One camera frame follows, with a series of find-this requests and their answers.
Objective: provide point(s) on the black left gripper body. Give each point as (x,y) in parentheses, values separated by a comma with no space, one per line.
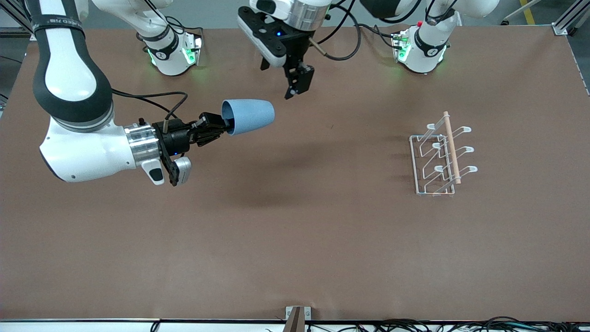
(298,50)

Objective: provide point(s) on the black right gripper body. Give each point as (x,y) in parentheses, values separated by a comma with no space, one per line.
(176,138)

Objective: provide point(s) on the blue plastic cup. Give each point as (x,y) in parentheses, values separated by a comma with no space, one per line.
(251,116)

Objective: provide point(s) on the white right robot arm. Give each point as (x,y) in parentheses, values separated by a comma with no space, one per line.
(69,69)

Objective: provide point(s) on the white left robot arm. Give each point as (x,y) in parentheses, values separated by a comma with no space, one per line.
(426,50)

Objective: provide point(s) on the aluminium frame profile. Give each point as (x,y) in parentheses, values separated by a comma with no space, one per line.
(18,16)
(569,20)

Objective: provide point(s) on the small metal bracket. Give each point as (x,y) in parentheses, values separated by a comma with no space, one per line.
(308,313)

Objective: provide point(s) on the brown camera post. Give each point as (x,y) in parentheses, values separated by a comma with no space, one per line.
(294,323)

